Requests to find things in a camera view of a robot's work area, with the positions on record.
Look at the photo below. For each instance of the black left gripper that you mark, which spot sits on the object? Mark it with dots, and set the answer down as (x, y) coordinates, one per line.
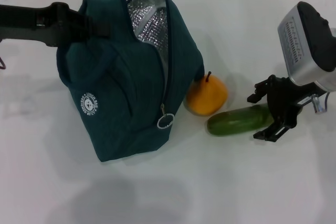
(31, 24)

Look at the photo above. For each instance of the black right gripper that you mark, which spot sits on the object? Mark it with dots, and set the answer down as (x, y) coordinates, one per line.
(286, 100)

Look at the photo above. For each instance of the green cucumber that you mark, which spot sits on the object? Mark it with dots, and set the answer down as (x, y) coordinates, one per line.
(236, 121)

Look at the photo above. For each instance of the orange yellow pear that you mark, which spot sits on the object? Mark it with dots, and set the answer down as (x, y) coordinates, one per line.
(207, 98)

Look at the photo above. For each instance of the dark teal insulated lunch bag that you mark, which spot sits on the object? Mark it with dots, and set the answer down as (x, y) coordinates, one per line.
(126, 90)

